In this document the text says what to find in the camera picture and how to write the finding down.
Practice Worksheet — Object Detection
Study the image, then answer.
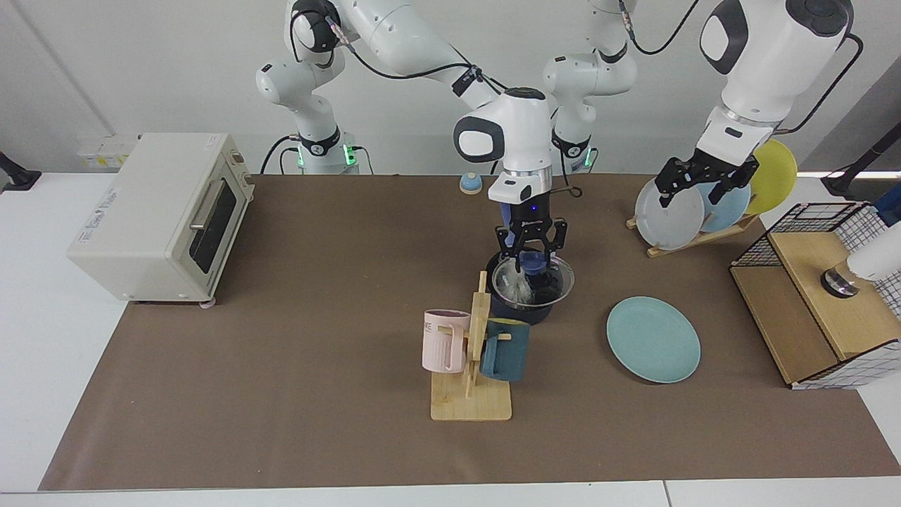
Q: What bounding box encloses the wooden cup stand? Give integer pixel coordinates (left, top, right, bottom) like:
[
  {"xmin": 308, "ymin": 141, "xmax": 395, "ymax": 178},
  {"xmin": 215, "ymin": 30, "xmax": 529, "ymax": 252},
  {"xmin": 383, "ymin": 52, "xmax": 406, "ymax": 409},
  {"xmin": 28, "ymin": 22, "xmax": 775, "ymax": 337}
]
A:
[{"xmin": 431, "ymin": 271, "xmax": 513, "ymax": 422}]

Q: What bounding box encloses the white cylinder with silver end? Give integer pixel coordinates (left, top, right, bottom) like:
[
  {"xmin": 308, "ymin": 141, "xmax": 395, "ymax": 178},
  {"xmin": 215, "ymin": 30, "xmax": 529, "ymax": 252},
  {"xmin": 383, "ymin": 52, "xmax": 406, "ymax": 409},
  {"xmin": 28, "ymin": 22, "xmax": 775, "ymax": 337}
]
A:
[{"xmin": 820, "ymin": 239, "xmax": 901, "ymax": 299}]

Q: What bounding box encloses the yellow plate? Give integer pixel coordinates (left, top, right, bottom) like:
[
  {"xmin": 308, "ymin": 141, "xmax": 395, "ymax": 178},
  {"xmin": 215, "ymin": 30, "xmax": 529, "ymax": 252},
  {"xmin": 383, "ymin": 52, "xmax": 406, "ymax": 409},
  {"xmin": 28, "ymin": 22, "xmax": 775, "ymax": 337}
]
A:
[{"xmin": 745, "ymin": 139, "xmax": 798, "ymax": 215}]

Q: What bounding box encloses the glass lid with blue knob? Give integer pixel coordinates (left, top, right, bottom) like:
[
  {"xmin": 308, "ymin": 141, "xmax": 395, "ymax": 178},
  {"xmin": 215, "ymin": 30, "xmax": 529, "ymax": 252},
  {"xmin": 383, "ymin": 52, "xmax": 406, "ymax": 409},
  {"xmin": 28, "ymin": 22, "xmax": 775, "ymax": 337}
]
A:
[{"xmin": 491, "ymin": 255, "xmax": 575, "ymax": 307}]

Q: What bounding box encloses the white wall socket strip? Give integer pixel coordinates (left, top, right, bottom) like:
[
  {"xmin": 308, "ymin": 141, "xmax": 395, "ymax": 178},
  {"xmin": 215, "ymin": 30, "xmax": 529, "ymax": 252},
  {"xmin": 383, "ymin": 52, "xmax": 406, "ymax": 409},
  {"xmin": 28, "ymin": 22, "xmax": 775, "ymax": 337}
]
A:
[{"xmin": 76, "ymin": 134, "xmax": 139, "ymax": 170}]

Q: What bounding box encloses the light blue plate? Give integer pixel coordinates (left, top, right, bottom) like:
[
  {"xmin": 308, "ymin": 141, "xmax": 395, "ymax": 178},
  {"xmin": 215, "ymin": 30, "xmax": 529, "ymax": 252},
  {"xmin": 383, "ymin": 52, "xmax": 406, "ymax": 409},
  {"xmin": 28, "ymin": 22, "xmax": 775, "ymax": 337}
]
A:
[{"xmin": 697, "ymin": 180, "xmax": 752, "ymax": 234}]

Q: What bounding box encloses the wire basket with wooden floor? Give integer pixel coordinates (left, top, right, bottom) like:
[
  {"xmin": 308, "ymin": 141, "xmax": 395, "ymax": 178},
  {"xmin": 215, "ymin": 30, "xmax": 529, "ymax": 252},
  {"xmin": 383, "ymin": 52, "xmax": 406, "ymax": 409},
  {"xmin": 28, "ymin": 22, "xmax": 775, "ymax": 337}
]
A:
[{"xmin": 730, "ymin": 202, "xmax": 901, "ymax": 390}]

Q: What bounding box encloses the dark pot with blue handle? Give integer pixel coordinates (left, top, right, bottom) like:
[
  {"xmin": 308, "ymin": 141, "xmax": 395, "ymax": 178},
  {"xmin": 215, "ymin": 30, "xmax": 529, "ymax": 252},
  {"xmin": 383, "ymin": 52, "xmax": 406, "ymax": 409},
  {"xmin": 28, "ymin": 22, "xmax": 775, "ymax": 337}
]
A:
[{"xmin": 486, "ymin": 201, "xmax": 566, "ymax": 326}]

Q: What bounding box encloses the grey plate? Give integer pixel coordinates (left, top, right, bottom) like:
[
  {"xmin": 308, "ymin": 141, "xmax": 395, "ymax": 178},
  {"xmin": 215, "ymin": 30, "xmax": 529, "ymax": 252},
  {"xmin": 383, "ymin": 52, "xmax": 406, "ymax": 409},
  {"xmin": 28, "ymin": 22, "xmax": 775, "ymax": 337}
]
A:
[{"xmin": 634, "ymin": 176, "xmax": 706, "ymax": 251}]

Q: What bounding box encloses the white vermicelli bundle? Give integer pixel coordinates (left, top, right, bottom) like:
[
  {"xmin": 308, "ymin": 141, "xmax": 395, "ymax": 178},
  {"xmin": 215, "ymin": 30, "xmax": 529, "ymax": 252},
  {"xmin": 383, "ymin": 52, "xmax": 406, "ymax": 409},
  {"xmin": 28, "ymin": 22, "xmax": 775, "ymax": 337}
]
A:
[{"xmin": 496, "ymin": 271, "xmax": 539, "ymax": 305}]

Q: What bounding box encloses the brown table cloth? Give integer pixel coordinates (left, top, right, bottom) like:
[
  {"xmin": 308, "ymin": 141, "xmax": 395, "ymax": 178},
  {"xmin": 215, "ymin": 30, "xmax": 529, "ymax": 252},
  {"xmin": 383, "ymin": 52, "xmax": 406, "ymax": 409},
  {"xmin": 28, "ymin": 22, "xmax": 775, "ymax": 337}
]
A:
[{"xmin": 39, "ymin": 174, "xmax": 901, "ymax": 492}]

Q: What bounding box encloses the dark teal cup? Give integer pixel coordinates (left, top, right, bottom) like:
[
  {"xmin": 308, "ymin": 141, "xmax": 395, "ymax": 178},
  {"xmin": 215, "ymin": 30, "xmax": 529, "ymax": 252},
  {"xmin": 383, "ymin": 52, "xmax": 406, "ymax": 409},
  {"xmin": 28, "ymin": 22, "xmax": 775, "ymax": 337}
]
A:
[{"xmin": 480, "ymin": 318, "xmax": 531, "ymax": 383}]

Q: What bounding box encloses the pale toaster oven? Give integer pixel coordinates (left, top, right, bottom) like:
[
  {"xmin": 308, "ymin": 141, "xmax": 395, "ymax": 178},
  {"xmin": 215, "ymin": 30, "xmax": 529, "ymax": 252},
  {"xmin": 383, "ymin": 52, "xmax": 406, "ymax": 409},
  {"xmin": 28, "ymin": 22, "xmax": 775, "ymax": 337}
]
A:
[{"xmin": 67, "ymin": 132, "xmax": 256, "ymax": 309}]

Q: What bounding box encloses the black cable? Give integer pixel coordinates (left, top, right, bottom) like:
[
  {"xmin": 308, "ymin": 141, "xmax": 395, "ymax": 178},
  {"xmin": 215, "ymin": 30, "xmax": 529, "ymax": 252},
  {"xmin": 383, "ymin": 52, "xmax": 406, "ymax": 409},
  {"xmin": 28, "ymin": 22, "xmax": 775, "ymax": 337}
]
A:
[
  {"xmin": 778, "ymin": 32, "xmax": 864, "ymax": 134},
  {"xmin": 329, "ymin": 20, "xmax": 509, "ymax": 94},
  {"xmin": 619, "ymin": 0, "xmax": 705, "ymax": 56},
  {"xmin": 260, "ymin": 135, "xmax": 303, "ymax": 175}
]

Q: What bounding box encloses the teal plate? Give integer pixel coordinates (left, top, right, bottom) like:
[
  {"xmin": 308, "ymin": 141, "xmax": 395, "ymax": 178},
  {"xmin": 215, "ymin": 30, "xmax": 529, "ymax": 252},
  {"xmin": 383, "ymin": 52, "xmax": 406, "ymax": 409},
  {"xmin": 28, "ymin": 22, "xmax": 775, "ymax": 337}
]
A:
[{"xmin": 606, "ymin": 296, "xmax": 702, "ymax": 384}]

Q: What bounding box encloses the pink cup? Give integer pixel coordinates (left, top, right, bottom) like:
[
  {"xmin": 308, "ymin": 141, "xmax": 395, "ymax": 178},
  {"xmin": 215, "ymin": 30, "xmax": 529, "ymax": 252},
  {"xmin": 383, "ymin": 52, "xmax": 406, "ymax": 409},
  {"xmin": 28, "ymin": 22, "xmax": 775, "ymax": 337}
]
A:
[{"xmin": 422, "ymin": 308, "xmax": 471, "ymax": 374}]

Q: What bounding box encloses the wooden plate rack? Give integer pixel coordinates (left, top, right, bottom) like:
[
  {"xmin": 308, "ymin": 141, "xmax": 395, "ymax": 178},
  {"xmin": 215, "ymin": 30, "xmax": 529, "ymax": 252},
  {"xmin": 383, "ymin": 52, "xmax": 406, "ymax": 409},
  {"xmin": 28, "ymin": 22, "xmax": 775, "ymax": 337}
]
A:
[{"xmin": 626, "ymin": 213, "xmax": 761, "ymax": 258}]

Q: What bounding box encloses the black stand foot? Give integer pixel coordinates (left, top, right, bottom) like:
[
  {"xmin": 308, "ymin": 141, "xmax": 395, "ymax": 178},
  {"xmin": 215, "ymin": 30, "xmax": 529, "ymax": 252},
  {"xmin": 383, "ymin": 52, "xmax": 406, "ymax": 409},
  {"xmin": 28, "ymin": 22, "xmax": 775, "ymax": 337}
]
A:
[
  {"xmin": 820, "ymin": 123, "xmax": 901, "ymax": 198},
  {"xmin": 0, "ymin": 151, "xmax": 42, "ymax": 192}
]

